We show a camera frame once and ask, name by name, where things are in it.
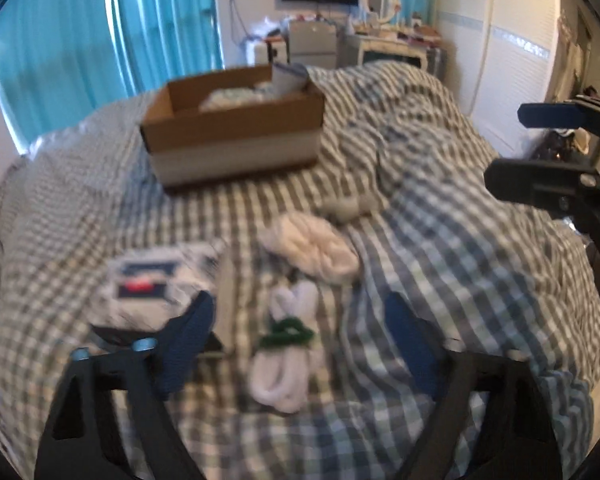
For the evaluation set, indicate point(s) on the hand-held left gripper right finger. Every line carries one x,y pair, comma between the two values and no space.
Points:
411,347

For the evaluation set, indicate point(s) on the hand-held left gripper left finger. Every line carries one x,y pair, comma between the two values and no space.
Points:
189,345

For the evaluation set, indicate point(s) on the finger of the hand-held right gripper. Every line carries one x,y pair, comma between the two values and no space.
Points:
530,180
547,115

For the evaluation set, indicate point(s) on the white printed cloth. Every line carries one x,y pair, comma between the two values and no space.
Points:
150,280

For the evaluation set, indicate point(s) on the white socks with green band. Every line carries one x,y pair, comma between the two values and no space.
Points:
284,360

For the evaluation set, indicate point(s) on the grey sock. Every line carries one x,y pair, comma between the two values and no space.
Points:
347,207

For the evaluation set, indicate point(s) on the brown cardboard box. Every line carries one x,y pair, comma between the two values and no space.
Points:
235,135

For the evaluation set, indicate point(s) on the grey folded cloth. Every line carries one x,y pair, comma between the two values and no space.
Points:
226,300

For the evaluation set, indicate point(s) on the white wardrobe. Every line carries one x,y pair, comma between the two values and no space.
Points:
510,50

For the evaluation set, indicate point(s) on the checkered blanket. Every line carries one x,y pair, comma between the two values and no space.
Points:
455,270

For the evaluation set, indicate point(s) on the white dressing table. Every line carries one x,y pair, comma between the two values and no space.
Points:
395,50

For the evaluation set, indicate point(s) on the white drawer cabinet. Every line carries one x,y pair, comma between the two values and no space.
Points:
312,45

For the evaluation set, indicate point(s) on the light blue cloth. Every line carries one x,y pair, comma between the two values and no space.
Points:
235,97

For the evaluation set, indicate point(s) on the white and blue cloth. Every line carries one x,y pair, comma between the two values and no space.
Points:
287,79

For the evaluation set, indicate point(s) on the small white appliance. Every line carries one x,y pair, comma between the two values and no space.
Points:
270,52

